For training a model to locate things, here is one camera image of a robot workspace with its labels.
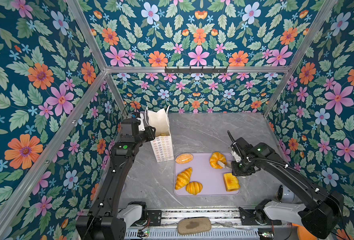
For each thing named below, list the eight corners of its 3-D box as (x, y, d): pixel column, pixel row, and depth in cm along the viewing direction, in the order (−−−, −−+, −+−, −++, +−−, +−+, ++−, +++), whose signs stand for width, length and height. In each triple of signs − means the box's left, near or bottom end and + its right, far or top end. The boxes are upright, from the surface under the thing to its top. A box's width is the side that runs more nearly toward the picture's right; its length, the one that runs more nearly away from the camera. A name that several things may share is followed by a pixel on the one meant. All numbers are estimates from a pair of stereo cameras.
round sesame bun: (176, 164, 93) (175, 161, 90) (176, 156, 97) (176, 153, 94) (193, 164, 93) (193, 161, 90) (192, 156, 97) (193, 153, 94)
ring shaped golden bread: (210, 168, 91) (211, 166, 88) (209, 154, 97) (209, 151, 95) (226, 168, 91) (227, 166, 88) (224, 154, 97) (224, 151, 95)
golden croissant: (177, 191, 83) (177, 189, 80) (170, 181, 86) (170, 179, 84) (196, 176, 88) (197, 174, 86) (189, 167, 92) (189, 165, 89)
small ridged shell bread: (185, 195, 82) (185, 193, 79) (185, 183, 86) (185, 181, 83) (202, 194, 82) (203, 193, 79) (201, 183, 86) (202, 181, 83)
